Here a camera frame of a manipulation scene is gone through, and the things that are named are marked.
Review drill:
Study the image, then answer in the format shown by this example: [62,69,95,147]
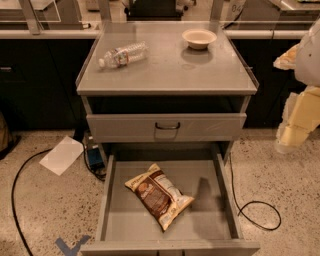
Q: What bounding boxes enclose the brown chip bag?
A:
[125,163,194,231]

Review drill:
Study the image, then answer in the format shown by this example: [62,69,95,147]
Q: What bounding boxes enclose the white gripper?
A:
[273,44,320,154]

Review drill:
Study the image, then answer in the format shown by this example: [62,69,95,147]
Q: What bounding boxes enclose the black cable on left floor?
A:
[10,148,53,256]

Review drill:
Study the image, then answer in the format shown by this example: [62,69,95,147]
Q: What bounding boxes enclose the clear plastic water bottle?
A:
[98,41,148,69]

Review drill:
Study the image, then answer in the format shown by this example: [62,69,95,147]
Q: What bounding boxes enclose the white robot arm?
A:
[274,19,320,154]

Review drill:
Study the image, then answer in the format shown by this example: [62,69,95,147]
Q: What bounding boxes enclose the black cable on floor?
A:
[228,152,283,232]
[10,148,53,256]

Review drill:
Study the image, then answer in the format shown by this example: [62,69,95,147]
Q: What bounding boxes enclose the open grey middle drawer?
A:
[81,155,259,256]

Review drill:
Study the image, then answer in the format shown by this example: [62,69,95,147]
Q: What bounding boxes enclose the black drawer handle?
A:
[155,122,181,130]

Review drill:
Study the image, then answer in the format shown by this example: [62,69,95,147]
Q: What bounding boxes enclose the closed grey top drawer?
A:
[87,113,246,143]

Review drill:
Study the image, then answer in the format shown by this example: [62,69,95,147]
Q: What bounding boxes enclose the dark counter cabinets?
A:
[0,39,305,131]

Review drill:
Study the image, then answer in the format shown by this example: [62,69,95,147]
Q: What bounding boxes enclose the white paper sheet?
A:
[40,136,83,176]

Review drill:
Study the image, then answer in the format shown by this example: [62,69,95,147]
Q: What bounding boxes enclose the blue power box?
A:
[86,148,104,170]

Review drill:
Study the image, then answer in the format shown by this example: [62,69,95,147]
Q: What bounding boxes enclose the blue tape cross mark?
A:
[54,234,92,256]

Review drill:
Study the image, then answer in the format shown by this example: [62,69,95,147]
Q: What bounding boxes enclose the black cable on right floor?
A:
[228,152,283,232]

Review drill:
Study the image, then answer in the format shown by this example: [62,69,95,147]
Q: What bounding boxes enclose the grey drawer cabinet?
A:
[77,22,258,155]

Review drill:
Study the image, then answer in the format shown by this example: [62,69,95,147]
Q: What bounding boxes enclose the white paper bowl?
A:
[182,29,217,50]

